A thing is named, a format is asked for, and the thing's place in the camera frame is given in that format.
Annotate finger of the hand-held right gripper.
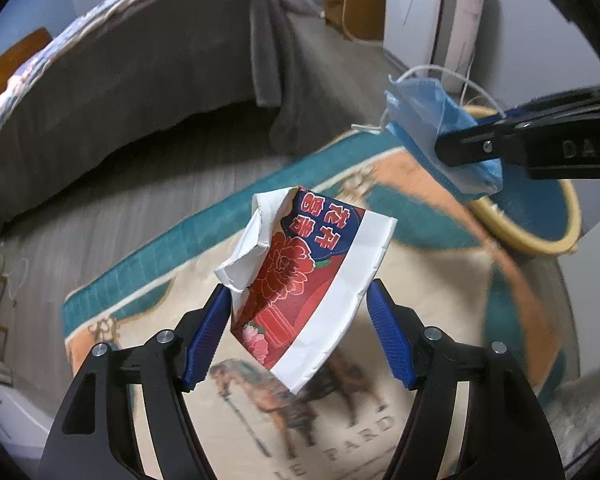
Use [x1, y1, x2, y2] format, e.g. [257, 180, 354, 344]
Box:
[434, 119, 531, 167]
[502, 84, 600, 123]

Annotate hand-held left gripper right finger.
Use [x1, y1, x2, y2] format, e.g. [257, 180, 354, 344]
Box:
[366, 279, 566, 480]

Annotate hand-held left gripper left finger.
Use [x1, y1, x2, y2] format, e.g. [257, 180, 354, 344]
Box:
[39, 284, 231, 480]

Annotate blue face mask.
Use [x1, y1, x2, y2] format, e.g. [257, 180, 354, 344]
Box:
[352, 65, 508, 201]

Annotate yellow rimmed green basin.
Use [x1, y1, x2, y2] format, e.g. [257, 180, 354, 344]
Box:
[462, 105, 581, 258]

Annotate red floral paper box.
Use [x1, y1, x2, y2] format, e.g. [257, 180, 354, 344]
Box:
[214, 186, 397, 396]

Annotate white air purifier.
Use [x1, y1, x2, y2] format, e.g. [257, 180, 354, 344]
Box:
[384, 0, 487, 66]

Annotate wooden cabinet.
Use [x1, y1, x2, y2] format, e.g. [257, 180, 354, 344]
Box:
[322, 0, 388, 41]

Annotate bed with grey cover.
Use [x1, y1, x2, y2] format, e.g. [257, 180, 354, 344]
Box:
[0, 0, 326, 231]

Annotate blue printed quilt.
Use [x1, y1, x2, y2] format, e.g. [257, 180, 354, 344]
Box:
[0, 0, 326, 161]

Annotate wooden headboard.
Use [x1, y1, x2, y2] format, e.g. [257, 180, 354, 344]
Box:
[0, 27, 53, 106]

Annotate white power cable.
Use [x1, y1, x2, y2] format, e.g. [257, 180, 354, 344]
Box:
[342, 0, 381, 43]

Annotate white floor cable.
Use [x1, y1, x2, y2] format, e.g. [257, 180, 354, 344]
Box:
[7, 258, 30, 306]

